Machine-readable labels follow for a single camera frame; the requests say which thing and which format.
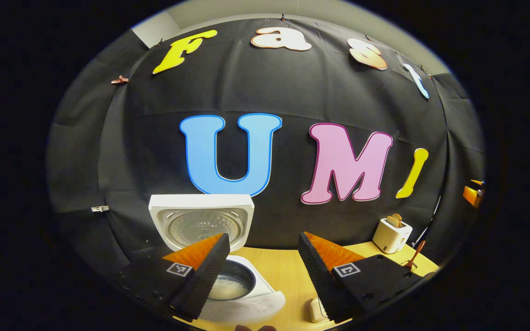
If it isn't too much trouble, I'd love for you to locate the white rice cooker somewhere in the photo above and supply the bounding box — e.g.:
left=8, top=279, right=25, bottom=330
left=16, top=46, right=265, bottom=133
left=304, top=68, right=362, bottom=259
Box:
left=149, top=194, right=286, bottom=326

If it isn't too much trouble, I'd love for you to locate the white toaster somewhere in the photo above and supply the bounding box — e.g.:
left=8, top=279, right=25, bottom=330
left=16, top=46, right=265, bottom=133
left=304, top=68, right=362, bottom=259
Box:
left=372, top=217, right=413, bottom=254

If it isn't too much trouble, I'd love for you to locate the toaster power cable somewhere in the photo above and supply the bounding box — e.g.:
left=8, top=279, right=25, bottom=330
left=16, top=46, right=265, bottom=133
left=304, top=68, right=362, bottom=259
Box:
left=412, top=195, right=443, bottom=246

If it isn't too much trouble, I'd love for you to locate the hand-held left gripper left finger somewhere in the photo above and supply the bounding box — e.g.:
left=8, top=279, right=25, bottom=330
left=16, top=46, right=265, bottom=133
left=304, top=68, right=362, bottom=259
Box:
left=118, top=233, right=231, bottom=322

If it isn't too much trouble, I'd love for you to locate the small white box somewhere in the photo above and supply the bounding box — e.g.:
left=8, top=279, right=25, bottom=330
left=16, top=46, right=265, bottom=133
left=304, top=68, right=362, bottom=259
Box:
left=310, top=298, right=329, bottom=323

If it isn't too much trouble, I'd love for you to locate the wooden spoon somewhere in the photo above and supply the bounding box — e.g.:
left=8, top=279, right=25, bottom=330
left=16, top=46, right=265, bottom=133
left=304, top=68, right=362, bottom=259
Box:
left=403, top=240, right=426, bottom=272

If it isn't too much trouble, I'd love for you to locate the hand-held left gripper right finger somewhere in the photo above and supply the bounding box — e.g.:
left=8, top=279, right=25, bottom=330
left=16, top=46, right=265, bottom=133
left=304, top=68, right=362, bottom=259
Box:
left=298, top=231, right=424, bottom=323

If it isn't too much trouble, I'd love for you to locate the white rice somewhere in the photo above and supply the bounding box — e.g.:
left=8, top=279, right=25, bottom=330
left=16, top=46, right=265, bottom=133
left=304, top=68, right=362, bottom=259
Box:
left=210, top=278, right=249, bottom=300

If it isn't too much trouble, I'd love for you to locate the black backdrop cloth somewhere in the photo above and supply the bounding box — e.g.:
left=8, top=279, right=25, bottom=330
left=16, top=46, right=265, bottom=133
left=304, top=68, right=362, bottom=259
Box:
left=46, top=17, right=485, bottom=276

